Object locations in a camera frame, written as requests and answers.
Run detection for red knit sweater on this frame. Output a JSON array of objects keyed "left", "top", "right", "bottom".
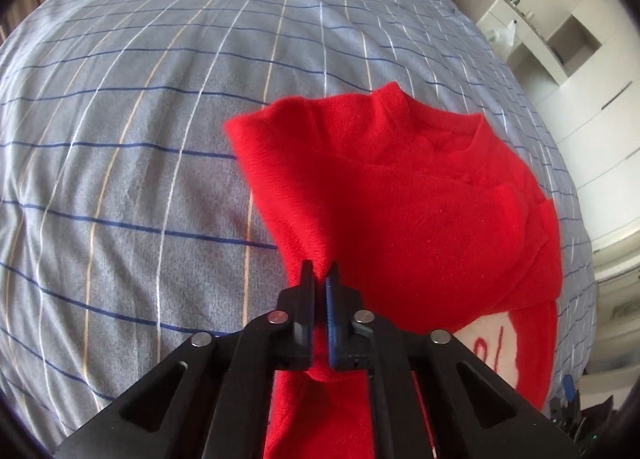
[{"left": 223, "top": 81, "right": 565, "bottom": 459}]

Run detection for grey plaid duvet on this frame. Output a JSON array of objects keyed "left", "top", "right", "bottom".
[{"left": 1, "top": 0, "right": 596, "bottom": 450}]

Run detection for white wardrobe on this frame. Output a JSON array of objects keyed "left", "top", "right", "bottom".
[{"left": 537, "top": 0, "right": 639, "bottom": 249}]

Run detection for white plastic bag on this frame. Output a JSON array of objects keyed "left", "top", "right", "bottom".
[{"left": 492, "top": 19, "right": 518, "bottom": 49}]

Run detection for white built-in desk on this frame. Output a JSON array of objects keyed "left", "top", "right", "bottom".
[{"left": 453, "top": 0, "right": 602, "bottom": 105}]

